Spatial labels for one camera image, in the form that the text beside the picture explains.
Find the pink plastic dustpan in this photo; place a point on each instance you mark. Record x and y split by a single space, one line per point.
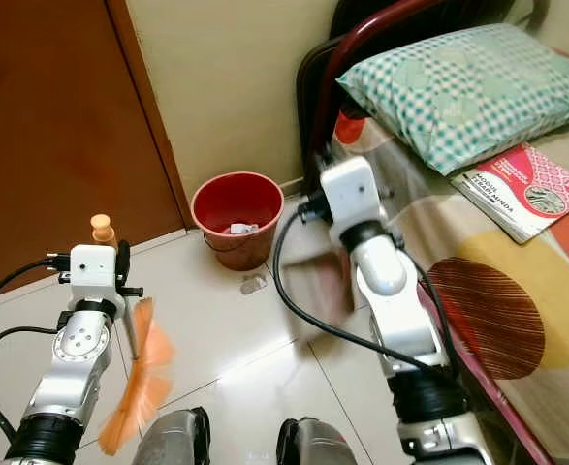
323 291

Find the orange bristle hand broom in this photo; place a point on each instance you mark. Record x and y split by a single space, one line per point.
143 387

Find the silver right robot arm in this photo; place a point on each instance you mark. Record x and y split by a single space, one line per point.
400 310

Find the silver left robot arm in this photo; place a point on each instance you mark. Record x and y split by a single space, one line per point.
69 383

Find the white paper scrap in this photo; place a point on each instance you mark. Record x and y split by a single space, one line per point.
245 229

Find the red plastic bucket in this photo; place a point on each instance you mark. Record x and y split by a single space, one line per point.
237 205

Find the crumpled clear plastic wrapper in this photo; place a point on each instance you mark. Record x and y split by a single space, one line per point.
252 284

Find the brown wooden door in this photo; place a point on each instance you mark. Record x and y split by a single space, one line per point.
61 126

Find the grey left robot leg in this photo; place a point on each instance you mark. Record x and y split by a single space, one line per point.
173 438

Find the grey robot leg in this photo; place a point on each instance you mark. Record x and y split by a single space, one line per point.
318 444
173 438

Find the green checked pillow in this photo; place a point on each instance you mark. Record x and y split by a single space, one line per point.
468 97

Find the red and white book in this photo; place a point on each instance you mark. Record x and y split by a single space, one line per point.
526 192

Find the patterned bed sheet mattress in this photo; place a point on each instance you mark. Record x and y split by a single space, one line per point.
526 310

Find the grey right robot leg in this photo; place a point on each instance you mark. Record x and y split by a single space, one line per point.
318 444

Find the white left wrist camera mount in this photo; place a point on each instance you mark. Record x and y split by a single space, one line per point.
90 266

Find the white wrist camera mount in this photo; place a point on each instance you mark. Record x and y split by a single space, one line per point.
90 266
350 189

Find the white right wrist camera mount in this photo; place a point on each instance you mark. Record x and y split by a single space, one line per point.
350 189

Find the maroon metal bed frame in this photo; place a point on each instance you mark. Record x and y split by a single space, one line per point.
323 68

